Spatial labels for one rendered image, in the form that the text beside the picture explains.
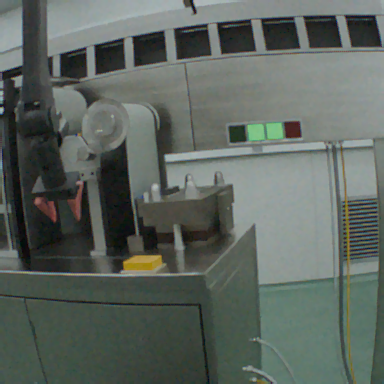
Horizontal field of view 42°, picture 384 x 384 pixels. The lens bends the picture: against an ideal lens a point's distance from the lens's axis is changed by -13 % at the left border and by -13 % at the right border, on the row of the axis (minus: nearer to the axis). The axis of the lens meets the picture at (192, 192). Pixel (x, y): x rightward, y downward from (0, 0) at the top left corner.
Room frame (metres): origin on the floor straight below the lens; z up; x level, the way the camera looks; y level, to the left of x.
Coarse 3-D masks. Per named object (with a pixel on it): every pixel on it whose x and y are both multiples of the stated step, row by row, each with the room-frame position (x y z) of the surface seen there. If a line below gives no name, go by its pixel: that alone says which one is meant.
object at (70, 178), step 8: (40, 168) 1.06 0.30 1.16; (48, 168) 1.07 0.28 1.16; (56, 168) 1.07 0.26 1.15; (64, 168) 1.10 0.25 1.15; (40, 176) 1.08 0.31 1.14; (48, 176) 1.07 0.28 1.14; (56, 176) 1.07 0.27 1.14; (64, 176) 1.09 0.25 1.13; (72, 176) 1.11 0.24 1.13; (40, 184) 1.11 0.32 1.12; (48, 184) 1.08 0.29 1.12; (56, 184) 1.08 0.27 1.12; (64, 184) 1.09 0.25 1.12; (72, 184) 1.08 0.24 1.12; (32, 192) 1.09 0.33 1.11; (40, 192) 1.08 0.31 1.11; (48, 192) 1.08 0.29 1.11; (72, 192) 1.08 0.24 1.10
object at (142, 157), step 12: (132, 144) 1.54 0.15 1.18; (144, 144) 1.63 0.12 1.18; (156, 144) 1.73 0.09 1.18; (132, 156) 1.53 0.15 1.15; (144, 156) 1.62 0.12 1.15; (156, 156) 1.72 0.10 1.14; (132, 168) 1.52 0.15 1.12; (144, 168) 1.61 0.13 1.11; (156, 168) 1.71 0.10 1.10; (132, 180) 1.51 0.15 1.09; (144, 180) 1.60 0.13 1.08; (156, 180) 1.70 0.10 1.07; (132, 192) 1.51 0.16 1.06; (144, 192) 1.59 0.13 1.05; (132, 204) 1.51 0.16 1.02
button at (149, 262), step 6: (132, 258) 1.26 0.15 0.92; (138, 258) 1.26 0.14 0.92; (144, 258) 1.25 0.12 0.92; (150, 258) 1.25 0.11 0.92; (156, 258) 1.25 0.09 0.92; (126, 264) 1.23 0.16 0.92; (132, 264) 1.22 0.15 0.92; (138, 264) 1.22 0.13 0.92; (144, 264) 1.21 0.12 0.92; (150, 264) 1.21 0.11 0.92; (156, 264) 1.24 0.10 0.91; (126, 270) 1.23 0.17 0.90; (132, 270) 1.22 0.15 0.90; (138, 270) 1.22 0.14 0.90; (150, 270) 1.21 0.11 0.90
